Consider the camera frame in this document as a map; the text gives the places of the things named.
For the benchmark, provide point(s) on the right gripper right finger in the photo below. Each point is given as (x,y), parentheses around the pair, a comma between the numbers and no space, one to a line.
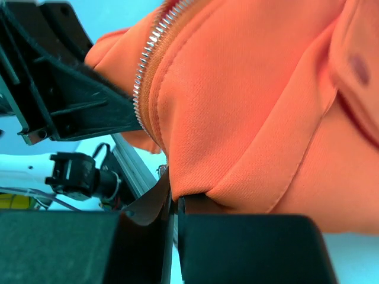
(215,247)

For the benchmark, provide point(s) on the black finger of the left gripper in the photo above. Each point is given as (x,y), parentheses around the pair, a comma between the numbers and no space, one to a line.
(45,82)

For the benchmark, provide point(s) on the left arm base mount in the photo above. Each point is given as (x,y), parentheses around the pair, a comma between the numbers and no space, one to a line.
(111,185)

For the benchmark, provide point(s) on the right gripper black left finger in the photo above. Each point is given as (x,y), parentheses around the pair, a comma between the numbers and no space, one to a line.
(130,246)

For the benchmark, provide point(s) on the orange zip jacket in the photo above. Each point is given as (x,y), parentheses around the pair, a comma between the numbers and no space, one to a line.
(267,107)

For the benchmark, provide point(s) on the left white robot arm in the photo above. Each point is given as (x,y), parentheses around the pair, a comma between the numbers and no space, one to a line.
(70,174)

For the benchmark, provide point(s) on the aluminium table edge rail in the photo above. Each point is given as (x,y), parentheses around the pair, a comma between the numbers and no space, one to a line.
(140,178)

